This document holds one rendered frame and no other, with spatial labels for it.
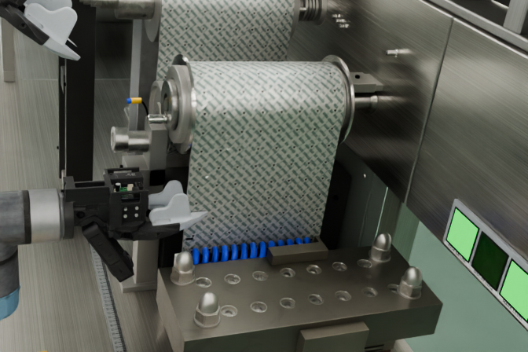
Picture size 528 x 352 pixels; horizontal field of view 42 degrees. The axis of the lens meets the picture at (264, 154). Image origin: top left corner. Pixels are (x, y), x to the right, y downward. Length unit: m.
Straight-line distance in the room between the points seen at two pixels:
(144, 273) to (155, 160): 0.22
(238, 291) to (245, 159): 0.19
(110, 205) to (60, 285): 0.28
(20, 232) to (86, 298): 0.26
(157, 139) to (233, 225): 0.18
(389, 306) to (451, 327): 1.74
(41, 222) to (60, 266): 0.30
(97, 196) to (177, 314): 0.20
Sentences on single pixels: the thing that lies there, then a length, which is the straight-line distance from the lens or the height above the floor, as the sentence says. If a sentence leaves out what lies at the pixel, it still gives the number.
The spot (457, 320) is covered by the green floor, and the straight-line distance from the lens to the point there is 2.85.
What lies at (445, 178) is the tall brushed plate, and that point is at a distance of 1.00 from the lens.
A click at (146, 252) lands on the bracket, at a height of 0.97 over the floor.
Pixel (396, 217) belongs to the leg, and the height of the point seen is 0.96.
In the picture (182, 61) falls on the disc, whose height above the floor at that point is 1.32.
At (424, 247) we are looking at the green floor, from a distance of 3.21.
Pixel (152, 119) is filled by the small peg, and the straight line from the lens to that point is 1.03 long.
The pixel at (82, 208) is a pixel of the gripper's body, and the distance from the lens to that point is 1.01.
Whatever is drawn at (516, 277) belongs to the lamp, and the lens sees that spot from 0.90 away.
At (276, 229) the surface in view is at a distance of 1.13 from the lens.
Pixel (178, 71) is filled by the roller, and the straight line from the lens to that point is 1.01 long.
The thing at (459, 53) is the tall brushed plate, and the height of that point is 1.40.
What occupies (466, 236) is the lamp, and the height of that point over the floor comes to 1.19.
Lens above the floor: 1.66
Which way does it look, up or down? 26 degrees down
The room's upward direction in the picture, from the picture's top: 8 degrees clockwise
